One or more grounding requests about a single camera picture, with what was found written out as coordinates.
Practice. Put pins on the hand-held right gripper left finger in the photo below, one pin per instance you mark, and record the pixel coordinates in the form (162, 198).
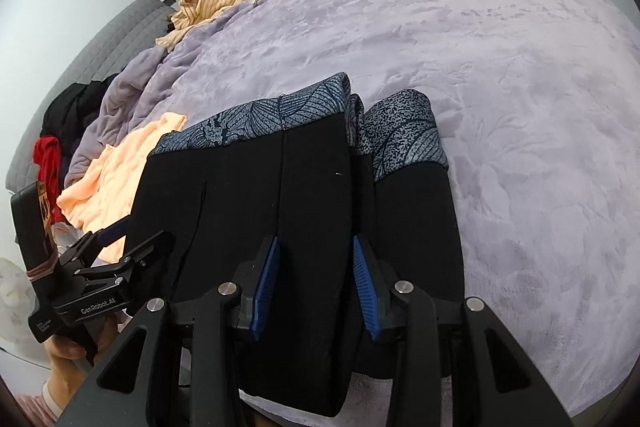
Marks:
(262, 287)

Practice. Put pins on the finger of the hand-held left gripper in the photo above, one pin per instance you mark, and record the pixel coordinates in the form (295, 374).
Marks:
(150, 247)
(114, 229)

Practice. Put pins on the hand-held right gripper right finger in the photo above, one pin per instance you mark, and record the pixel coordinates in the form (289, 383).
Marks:
(367, 292)

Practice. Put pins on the black pants with patterned waistband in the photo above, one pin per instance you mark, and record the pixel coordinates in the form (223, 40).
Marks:
(240, 187)

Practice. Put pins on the person's left forearm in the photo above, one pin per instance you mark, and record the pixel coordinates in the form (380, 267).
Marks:
(55, 389)

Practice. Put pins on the person's left hand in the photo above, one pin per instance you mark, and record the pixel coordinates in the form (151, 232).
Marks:
(70, 352)

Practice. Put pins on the peach plush blanket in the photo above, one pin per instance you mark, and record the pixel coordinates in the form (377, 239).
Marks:
(110, 177)

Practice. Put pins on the white floral object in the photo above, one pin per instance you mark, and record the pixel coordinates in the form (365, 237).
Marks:
(12, 292)

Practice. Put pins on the red cloth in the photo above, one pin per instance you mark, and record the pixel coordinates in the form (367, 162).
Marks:
(50, 162)

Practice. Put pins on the black clothes pile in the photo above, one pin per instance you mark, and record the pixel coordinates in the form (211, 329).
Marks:
(70, 107)

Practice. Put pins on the lavender plush blanket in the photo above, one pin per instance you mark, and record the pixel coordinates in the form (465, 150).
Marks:
(450, 57)

